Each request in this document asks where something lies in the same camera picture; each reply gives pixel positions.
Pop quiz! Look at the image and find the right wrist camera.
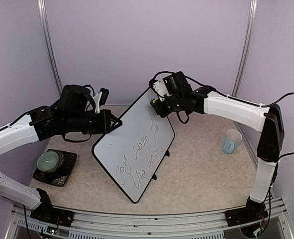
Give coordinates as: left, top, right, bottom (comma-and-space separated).
149, 79, 171, 102

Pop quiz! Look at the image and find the aluminium front rail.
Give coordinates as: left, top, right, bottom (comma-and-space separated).
4, 198, 293, 239

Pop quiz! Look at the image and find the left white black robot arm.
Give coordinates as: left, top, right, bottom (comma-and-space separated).
0, 85, 122, 227

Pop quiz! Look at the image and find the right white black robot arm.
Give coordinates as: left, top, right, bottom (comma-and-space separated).
149, 71, 285, 227

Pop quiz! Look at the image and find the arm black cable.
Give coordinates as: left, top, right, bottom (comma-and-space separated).
62, 133, 92, 143
150, 71, 294, 159

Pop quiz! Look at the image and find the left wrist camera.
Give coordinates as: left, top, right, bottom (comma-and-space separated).
94, 88, 109, 114

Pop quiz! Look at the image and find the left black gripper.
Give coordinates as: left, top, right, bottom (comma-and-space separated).
64, 109, 122, 134

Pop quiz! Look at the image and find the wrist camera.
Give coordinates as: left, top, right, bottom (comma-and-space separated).
94, 88, 109, 114
149, 79, 171, 102

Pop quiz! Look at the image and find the aluminium corner post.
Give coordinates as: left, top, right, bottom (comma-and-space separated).
37, 0, 63, 94
231, 0, 258, 97

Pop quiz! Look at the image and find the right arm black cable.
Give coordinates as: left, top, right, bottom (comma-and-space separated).
150, 71, 294, 159

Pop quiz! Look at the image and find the whiteboard wire stand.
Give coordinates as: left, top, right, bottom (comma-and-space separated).
151, 150, 170, 181

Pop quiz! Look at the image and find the white whiteboard black frame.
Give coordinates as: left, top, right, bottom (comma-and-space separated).
92, 88, 175, 203

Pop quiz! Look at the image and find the light blue ceramic mug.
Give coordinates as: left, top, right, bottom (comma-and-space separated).
222, 129, 242, 155

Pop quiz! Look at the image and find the left aluminium corner post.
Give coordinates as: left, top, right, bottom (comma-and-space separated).
37, 0, 63, 94

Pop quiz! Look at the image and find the yellow black whiteboard eraser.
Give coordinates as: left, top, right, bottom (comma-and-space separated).
150, 99, 158, 105

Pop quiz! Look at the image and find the right aluminium corner post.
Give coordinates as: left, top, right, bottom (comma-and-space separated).
231, 0, 258, 97

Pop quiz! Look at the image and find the pale green ceramic bowl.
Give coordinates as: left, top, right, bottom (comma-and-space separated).
36, 151, 59, 173

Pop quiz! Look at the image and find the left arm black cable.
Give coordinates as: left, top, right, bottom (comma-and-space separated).
62, 133, 92, 143

